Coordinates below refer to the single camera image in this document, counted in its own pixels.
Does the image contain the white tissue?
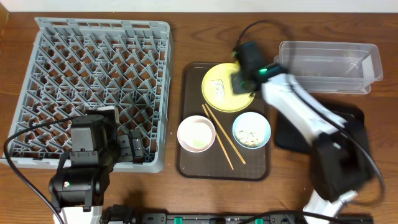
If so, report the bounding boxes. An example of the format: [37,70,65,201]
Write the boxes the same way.
[210,79,224,100]

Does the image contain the grey dishwasher rack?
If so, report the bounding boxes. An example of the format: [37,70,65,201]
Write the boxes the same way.
[9,17,174,173]

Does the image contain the dark brown serving tray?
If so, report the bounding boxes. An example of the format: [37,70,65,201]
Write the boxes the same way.
[176,62,271,182]

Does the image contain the yellow plate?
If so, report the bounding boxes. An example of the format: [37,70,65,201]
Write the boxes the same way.
[201,63,254,113]

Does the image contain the wooden chopstick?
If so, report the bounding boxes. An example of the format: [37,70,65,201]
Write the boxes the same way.
[201,104,234,170]
[203,103,246,164]

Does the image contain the pink bowl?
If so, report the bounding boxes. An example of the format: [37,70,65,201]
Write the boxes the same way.
[177,115,216,153]

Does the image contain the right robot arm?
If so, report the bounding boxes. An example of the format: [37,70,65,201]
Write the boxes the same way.
[232,41,376,223]

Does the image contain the clear plastic bin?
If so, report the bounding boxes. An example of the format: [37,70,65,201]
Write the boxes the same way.
[274,41,383,94]

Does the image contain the white cup in pink bowl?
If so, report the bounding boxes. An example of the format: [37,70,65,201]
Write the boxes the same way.
[184,123,212,149]

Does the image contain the rice and nut scraps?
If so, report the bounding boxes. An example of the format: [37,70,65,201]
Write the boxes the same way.
[236,130,263,147]

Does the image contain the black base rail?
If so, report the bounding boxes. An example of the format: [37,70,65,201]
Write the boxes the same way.
[101,203,374,224]

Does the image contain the black tray bin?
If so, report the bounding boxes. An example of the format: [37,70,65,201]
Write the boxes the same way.
[274,98,370,154]

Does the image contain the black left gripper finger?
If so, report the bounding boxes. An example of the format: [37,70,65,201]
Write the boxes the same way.
[130,129,144,159]
[118,135,133,162]

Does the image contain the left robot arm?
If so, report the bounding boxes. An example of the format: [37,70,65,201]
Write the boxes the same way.
[49,106,144,223]

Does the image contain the light blue bowl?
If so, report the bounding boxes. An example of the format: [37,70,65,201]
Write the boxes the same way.
[232,112,271,149]

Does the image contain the wooden chopstick right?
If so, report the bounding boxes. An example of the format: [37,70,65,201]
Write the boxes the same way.
[203,103,246,164]

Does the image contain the wooden chopstick left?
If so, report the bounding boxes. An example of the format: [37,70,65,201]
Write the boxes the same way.
[201,104,234,170]

